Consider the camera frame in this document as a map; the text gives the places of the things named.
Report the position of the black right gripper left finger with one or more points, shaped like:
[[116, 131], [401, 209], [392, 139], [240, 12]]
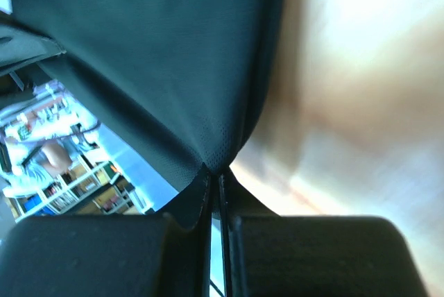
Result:
[[166, 253]]

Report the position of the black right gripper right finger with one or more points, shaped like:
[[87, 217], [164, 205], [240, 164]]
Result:
[[265, 254]]

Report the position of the black t shirt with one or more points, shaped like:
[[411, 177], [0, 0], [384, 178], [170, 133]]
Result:
[[181, 81]]

